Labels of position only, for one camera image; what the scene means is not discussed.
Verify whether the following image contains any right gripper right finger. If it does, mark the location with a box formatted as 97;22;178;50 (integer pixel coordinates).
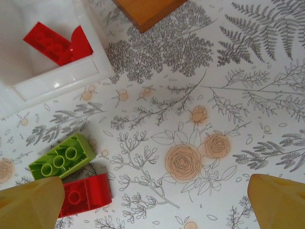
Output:
247;173;305;229

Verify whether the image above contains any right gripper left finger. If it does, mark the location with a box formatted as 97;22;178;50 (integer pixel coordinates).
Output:
0;176;65;229

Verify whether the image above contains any red arch lego brick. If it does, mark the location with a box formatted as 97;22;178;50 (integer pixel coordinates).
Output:
57;173;113;219

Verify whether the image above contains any green lego brick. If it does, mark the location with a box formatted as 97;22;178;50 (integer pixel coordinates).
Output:
28;133;97;180

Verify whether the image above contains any floral patterned table cover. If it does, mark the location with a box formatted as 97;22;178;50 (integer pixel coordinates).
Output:
0;0;305;229

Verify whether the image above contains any white three-compartment container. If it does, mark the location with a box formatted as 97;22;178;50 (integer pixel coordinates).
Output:
0;0;113;113

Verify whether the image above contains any wooden base board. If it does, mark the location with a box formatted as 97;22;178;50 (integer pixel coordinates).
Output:
112;0;189;33

